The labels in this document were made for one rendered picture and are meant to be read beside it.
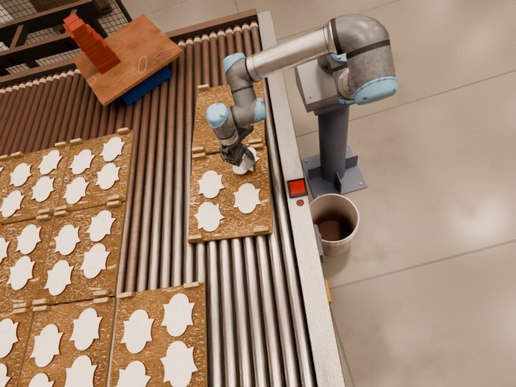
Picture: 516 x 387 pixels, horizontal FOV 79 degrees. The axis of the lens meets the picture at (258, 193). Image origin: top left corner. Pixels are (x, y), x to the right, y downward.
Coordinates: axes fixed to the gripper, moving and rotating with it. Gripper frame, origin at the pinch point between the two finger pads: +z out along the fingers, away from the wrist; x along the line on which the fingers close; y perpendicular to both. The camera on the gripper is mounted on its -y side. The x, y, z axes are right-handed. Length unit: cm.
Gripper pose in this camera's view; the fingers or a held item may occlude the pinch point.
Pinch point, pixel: (244, 160)
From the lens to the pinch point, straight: 132.9
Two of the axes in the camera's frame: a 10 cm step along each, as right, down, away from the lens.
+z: 2.0, 4.0, 8.9
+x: 8.8, 3.3, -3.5
